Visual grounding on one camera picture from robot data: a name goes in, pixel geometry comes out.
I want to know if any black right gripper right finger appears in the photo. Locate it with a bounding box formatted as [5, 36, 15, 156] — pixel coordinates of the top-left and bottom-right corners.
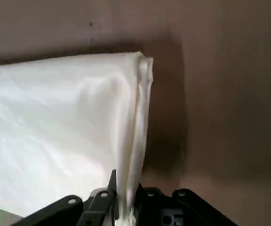
[134, 183, 239, 226]

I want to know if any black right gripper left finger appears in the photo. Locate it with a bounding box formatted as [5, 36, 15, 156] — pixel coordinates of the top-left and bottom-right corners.
[13, 169, 120, 226]

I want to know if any cream tablecloth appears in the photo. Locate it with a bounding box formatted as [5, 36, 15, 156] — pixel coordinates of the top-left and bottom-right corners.
[0, 51, 154, 226]

